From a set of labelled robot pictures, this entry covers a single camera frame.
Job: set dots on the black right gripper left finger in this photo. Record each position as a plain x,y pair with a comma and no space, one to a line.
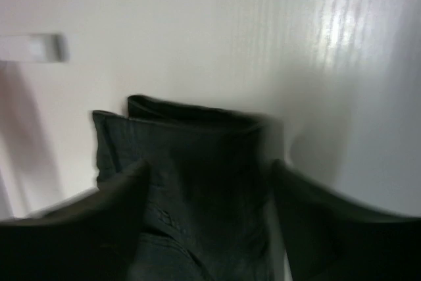
90,238

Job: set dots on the white metal clothes rack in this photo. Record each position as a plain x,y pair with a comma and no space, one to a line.
34,48

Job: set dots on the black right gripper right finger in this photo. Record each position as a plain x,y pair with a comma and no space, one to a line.
328,237

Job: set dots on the black trousers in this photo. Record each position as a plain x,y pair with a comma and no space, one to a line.
205,216

